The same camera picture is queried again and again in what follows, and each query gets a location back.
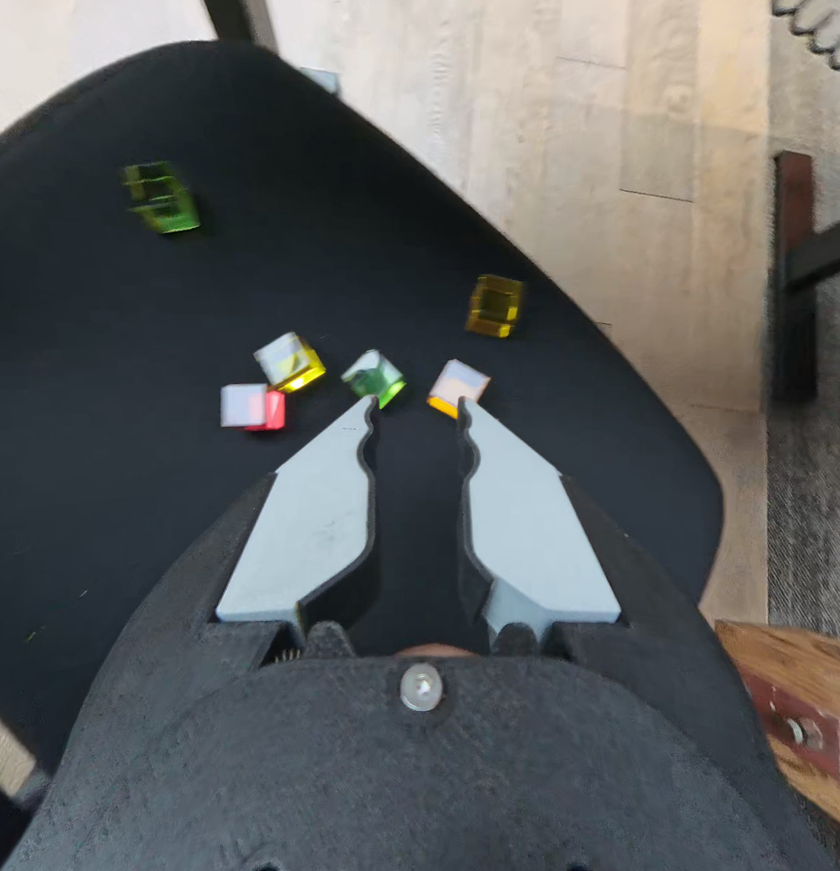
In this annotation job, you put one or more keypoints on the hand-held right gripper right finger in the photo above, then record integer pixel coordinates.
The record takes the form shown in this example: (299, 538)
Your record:
(535, 537)

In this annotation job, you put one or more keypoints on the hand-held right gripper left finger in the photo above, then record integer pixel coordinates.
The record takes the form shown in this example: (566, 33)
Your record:
(304, 537)

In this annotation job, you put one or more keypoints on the red transparent cube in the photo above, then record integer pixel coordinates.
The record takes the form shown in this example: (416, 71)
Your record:
(257, 408)

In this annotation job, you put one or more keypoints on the orange transparent cube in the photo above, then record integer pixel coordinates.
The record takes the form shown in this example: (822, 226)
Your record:
(457, 388)

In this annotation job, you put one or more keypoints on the green transparent cube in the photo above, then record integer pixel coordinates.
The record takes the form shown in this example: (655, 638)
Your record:
(376, 381)
(163, 201)

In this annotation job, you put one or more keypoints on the yellow transparent cube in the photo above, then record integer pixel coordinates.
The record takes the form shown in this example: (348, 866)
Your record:
(291, 364)
(495, 306)

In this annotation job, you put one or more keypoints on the wooden block with bolt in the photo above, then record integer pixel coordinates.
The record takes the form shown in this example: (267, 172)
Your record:
(787, 653)

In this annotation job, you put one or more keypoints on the black metal leg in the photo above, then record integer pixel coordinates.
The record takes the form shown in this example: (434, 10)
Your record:
(240, 20)

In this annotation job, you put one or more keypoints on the black metal table frame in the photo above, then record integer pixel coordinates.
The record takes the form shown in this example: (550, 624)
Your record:
(797, 340)

